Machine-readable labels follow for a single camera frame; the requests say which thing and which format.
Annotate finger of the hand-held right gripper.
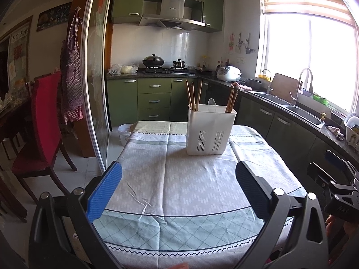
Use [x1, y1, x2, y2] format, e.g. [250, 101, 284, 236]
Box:
[306, 163, 348, 191]
[325, 150, 359, 178]

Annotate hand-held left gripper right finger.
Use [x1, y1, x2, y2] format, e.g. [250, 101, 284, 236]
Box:
[233, 160, 328, 269]

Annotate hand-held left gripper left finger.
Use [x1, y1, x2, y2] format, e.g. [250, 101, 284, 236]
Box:
[28, 160, 124, 269]

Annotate white plastic utensil holder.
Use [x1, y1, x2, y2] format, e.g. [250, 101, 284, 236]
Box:
[186, 104, 237, 156]

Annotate bunch of wooden chopsticks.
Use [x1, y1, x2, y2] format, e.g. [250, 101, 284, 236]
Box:
[185, 80, 239, 113]

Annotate person's right hand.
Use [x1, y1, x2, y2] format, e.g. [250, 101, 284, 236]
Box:
[325, 214, 359, 247]

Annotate grey rag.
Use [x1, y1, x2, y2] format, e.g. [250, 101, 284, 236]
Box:
[325, 126, 345, 141]

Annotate white dish rack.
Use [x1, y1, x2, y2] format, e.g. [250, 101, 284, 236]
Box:
[344, 113, 359, 146]

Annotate long green base cabinet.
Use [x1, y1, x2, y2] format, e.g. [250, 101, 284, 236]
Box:
[208, 81, 359, 180]

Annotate white trash bin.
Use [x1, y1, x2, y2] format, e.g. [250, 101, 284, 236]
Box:
[118, 123, 134, 146]

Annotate pale patterned tablecloth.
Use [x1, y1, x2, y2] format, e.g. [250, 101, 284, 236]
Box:
[92, 120, 307, 269]

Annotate steel double sink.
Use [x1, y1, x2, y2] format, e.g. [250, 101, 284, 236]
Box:
[252, 91, 326, 129]

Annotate tall steel faucet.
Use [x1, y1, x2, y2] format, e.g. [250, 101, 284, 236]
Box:
[290, 68, 313, 106]

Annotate red upholstered chair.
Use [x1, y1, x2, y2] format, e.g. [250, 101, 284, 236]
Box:
[11, 71, 77, 202]

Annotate wooden cutting board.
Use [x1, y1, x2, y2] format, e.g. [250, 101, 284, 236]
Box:
[271, 73, 303, 97]

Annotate small steel faucet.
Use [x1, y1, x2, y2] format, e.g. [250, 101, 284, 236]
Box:
[261, 69, 273, 95]

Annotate green base cabinet with drawers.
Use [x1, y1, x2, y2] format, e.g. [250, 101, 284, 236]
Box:
[107, 76, 209, 124]

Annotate pink cloth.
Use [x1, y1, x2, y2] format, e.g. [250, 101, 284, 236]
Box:
[231, 82, 253, 91]

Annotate kitchen window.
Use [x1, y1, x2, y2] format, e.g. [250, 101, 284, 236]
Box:
[256, 0, 359, 113]

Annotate patterned glass sliding door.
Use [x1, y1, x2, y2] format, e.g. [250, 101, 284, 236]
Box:
[81, 0, 117, 174]

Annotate dark stone countertop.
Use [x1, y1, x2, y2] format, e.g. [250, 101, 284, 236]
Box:
[107, 71, 359, 163]

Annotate cluttered wooden dining table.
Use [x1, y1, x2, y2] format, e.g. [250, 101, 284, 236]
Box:
[0, 95, 34, 222]

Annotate white rice cooker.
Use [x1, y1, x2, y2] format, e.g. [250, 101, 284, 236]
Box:
[217, 65, 242, 82]

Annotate checkered apron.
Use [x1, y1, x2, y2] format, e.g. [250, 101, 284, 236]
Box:
[60, 6, 85, 124]

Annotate black frying pan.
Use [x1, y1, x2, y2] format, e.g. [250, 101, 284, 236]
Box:
[195, 66, 215, 76]

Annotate black gas stove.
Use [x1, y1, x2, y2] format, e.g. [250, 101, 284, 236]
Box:
[142, 67, 195, 76]

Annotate black wok with lid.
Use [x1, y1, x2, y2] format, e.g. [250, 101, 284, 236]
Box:
[142, 54, 165, 68]

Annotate window roller blind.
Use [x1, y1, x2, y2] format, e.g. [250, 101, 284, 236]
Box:
[259, 0, 357, 26]

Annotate steel range hood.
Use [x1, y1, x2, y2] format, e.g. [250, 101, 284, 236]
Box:
[139, 0, 206, 32]

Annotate green upper kitchen cabinets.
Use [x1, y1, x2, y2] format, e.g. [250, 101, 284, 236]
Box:
[111, 0, 225, 33]

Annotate wall calendar poster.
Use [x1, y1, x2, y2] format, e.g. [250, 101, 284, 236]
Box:
[7, 24, 31, 90]

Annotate dark wall clock panel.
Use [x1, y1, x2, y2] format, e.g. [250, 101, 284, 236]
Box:
[36, 2, 73, 32]

